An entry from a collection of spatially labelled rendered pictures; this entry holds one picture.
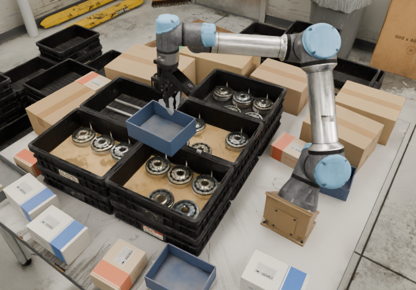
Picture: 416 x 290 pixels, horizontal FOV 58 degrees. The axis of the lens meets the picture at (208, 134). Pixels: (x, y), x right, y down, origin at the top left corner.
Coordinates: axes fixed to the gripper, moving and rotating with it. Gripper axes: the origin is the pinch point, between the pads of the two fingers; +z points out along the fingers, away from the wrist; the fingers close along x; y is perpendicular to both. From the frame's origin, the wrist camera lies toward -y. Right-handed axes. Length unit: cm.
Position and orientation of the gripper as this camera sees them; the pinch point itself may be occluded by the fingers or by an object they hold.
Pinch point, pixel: (173, 112)
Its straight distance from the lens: 140.2
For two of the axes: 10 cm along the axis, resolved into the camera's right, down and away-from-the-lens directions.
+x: -5.8, 4.8, -6.6
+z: -0.4, 7.9, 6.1
